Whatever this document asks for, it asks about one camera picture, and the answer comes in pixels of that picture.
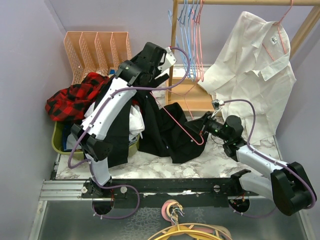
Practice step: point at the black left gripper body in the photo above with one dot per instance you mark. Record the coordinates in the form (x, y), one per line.
(152, 81)

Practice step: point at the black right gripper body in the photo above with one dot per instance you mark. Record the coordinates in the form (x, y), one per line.
(213, 126)

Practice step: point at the black button shirt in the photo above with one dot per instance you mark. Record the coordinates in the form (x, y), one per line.
(164, 135)

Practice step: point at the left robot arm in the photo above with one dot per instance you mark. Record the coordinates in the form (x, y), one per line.
(131, 76)

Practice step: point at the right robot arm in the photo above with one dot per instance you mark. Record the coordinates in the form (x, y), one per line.
(286, 184)

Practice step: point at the white crumpled shirt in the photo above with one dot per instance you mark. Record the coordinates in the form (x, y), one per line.
(136, 127)

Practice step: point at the blue hanger bundle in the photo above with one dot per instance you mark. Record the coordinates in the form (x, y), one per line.
(186, 22)

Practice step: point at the white hanging shirt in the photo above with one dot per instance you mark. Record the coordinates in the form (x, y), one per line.
(252, 71)

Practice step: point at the pink hanger bundle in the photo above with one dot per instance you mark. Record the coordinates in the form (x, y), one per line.
(198, 54)

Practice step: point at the pink hanger pile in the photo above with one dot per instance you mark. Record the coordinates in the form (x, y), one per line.
(171, 210)

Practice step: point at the red black plaid shirt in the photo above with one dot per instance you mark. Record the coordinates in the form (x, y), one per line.
(71, 105)

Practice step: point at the yellow hanger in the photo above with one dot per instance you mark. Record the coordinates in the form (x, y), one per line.
(180, 229)

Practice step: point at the pink hanger holding shirt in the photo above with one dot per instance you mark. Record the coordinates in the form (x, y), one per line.
(281, 31)

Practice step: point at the wooden clothes rack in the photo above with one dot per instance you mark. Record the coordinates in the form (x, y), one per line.
(194, 100)

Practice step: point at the boxes in organizer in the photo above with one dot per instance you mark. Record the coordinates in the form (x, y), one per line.
(112, 71)

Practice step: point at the peach file organizer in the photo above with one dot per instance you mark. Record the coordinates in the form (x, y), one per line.
(95, 51)

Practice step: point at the green laundry basket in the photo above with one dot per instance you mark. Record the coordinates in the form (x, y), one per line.
(60, 135)

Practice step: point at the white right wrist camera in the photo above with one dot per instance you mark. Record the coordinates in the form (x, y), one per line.
(217, 106)

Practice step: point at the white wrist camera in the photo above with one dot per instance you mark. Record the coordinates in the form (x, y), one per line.
(217, 106)
(167, 61)

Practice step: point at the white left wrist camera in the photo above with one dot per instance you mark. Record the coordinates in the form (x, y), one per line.
(167, 61)

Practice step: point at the black mounting rail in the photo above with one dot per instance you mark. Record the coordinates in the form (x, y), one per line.
(190, 192)

